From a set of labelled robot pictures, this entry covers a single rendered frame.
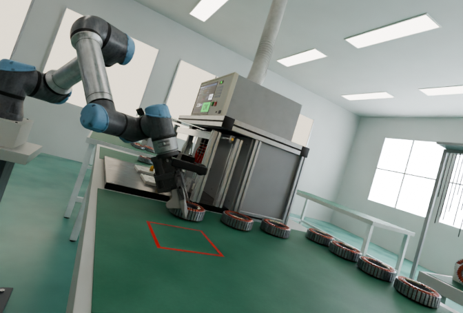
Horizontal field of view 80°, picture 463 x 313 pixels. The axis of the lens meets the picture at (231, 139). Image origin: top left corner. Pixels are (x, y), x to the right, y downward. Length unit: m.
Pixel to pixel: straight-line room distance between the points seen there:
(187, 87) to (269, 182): 5.11
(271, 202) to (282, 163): 0.17
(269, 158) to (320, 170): 7.10
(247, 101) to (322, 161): 7.12
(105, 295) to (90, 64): 0.70
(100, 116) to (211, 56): 5.70
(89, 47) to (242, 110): 0.62
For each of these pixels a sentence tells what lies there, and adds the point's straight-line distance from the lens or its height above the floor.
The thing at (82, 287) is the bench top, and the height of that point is 0.75.
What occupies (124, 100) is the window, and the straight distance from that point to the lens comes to 5.91.
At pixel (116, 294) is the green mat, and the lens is 0.45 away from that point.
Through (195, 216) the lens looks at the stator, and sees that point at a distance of 0.87.
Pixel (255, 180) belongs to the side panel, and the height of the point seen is 0.91.
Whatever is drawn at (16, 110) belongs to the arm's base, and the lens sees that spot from 1.40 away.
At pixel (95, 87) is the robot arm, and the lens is 0.92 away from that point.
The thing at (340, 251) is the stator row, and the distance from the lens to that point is 1.13.
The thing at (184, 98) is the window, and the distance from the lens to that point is 6.13.
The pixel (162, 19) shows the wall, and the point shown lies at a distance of 6.32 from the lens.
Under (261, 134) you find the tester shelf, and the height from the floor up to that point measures 1.10.
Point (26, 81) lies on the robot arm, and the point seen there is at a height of 1.01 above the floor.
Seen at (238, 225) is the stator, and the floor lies 0.77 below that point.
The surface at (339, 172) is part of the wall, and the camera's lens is 8.79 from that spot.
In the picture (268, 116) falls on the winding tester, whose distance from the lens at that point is 1.27.
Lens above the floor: 0.97
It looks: 3 degrees up
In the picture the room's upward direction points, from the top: 18 degrees clockwise
